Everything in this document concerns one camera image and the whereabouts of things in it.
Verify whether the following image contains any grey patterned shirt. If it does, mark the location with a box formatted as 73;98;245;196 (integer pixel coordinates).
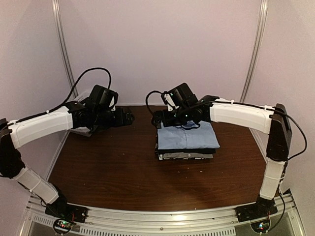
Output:
157;152;213;160

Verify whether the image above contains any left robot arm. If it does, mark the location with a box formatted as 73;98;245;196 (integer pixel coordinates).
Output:
0;85;135;218

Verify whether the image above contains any right aluminium frame post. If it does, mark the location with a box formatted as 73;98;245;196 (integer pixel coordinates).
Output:
240;0;268;102

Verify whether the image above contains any black camera cable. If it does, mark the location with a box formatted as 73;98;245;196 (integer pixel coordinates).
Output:
7;68;112;126
145;90;165;116

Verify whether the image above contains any front aluminium rail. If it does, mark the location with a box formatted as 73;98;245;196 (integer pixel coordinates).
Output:
19;194;306;236

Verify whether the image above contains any white plastic mesh basket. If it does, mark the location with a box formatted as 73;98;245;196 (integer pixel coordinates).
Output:
70;90;92;137

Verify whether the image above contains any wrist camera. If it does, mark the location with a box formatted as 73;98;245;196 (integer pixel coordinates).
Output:
109;92;119;110
161;92;179;112

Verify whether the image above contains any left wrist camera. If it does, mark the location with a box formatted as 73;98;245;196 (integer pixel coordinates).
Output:
109;92;119;110

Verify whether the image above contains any left black camera cable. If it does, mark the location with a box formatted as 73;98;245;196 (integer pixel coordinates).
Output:
7;68;112;126

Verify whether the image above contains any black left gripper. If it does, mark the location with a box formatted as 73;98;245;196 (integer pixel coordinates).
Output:
93;107;135;130

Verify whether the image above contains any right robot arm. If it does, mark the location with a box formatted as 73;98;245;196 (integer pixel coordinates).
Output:
149;83;292;217

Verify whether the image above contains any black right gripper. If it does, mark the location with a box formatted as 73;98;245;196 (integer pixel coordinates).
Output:
153;105;191;129

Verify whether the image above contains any light blue long sleeve shirt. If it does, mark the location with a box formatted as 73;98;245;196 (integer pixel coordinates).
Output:
157;121;220;150

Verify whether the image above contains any left aluminium frame post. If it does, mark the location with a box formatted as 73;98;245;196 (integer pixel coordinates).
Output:
51;0;75;87

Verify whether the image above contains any black polo shirt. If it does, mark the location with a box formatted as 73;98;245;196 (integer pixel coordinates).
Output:
155;147;216;154

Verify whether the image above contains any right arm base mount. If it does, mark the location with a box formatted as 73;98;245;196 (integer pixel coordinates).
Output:
235;200;278;234

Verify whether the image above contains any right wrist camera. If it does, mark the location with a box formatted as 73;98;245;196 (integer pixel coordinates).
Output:
161;92;179;112

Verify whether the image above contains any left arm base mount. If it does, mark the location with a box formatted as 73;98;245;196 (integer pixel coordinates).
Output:
45;204;88;235

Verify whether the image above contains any aluminium frame post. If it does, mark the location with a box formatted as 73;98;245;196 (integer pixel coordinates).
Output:
51;0;75;87
240;0;268;102

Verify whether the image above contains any right black camera cable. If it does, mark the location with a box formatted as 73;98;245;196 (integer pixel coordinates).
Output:
145;90;165;116

